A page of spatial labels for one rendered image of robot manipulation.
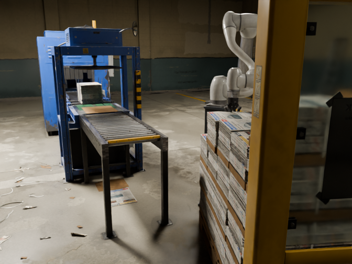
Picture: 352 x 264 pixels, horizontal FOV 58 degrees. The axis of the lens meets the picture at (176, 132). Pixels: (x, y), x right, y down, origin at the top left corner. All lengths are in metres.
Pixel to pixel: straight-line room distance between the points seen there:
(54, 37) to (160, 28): 6.50
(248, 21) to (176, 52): 9.63
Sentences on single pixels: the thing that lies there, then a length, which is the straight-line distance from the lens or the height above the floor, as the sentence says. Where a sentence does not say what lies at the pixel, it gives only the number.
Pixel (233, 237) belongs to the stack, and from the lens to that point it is 1.87.
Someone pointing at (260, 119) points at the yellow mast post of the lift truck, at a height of 1.31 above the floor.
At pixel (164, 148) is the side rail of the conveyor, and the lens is 2.65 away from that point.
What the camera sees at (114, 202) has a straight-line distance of 3.35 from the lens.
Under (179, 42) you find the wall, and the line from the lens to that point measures 12.26.
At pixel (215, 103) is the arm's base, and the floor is 1.03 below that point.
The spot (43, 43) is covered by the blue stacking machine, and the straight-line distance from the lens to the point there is 6.02.
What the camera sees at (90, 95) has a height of 0.91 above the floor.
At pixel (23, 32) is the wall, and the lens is 11.18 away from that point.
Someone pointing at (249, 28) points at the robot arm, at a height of 1.67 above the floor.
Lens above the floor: 1.47
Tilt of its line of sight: 14 degrees down
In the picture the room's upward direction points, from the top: straight up
